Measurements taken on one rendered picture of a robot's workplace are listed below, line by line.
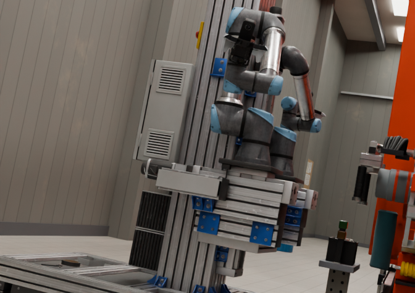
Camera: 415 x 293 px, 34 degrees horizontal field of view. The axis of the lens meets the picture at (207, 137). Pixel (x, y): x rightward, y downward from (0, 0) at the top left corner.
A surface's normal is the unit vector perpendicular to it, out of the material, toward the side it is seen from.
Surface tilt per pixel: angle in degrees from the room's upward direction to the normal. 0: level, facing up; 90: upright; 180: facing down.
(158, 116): 90
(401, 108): 90
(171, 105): 90
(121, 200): 90
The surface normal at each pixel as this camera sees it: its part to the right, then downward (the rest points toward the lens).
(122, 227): -0.32, -0.15
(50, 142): 0.93, 0.15
